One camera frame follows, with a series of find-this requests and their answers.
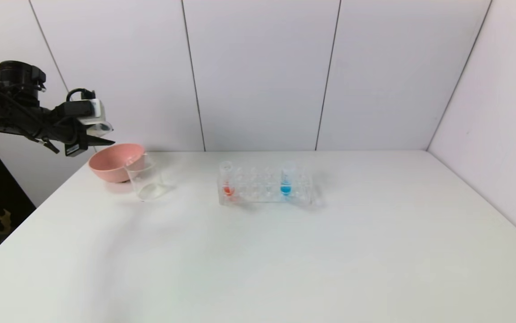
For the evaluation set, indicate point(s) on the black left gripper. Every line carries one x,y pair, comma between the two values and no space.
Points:
75,148

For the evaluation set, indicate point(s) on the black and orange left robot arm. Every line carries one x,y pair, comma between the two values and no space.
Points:
11,112

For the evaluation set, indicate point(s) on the clear glass beaker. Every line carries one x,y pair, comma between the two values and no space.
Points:
150,184

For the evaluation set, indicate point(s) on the test tube with red pigment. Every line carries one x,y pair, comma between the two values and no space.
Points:
228,189

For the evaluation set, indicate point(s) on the clear plastic test tube rack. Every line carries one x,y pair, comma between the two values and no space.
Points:
258,188

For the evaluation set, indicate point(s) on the test tube with blue pigment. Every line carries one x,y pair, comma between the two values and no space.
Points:
286,189

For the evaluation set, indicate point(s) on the pink bowl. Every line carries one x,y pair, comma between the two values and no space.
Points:
110,163

